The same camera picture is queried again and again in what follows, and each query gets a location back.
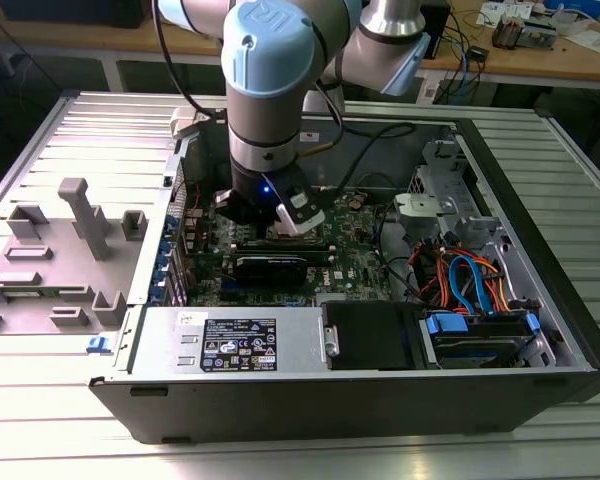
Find CPU socket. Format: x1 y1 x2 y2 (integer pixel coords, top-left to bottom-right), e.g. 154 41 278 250
265 219 327 247

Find blue expansion slot latch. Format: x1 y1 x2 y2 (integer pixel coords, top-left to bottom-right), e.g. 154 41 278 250
148 214 177 307

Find black graphics card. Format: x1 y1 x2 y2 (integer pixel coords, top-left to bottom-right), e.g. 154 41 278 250
233 253 310 288

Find green motherboard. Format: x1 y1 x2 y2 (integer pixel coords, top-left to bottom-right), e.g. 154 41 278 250
183 189 412 309

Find silver power supply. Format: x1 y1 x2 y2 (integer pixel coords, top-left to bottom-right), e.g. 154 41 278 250
128 305 331 375

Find black plastic shroud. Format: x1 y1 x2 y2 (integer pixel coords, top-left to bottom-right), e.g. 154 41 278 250
321 301 428 372

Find silver metal drive cage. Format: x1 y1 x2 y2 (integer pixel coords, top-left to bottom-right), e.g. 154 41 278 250
409 138 506 236

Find wooden desk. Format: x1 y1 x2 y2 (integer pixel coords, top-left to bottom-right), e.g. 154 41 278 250
0 0 600 94

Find grey parts rack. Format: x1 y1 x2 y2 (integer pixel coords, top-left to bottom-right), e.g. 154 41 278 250
0 177 149 337

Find black PC case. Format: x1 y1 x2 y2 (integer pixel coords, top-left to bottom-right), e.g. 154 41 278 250
88 102 600 446

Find black upright box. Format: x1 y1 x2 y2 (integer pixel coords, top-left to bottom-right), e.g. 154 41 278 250
422 0 452 60

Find large black equipment box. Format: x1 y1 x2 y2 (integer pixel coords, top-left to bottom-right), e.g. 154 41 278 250
0 0 155 30

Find hard disk in blue carrier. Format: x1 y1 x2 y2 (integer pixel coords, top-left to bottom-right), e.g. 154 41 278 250
418 308 542 371

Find finned heat sink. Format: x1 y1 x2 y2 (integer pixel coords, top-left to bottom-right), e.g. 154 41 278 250
493 13 525 50

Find white printed box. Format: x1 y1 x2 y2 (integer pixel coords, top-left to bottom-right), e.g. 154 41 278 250
479 0 531 16

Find grey electronic device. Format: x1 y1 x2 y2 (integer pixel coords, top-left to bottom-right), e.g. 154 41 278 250
522 18 562 50

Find white papers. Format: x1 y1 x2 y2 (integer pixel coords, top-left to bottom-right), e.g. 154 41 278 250
562 27 600 55

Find white camera black bracket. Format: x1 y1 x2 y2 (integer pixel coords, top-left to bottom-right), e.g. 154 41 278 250
273 172 327 237

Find black camera cable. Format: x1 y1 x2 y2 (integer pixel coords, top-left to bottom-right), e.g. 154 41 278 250
324 121 417 199

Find red wire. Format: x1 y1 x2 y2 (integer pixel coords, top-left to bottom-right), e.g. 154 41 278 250
410 239 454 307

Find blue wire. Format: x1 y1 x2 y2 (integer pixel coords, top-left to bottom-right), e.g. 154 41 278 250
448 253 497 317

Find blue hanging cable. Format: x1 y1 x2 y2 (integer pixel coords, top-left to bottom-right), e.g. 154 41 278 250
457 38 474 99

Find orange wire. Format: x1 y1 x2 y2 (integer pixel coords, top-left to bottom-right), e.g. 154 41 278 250
479 257 526 314

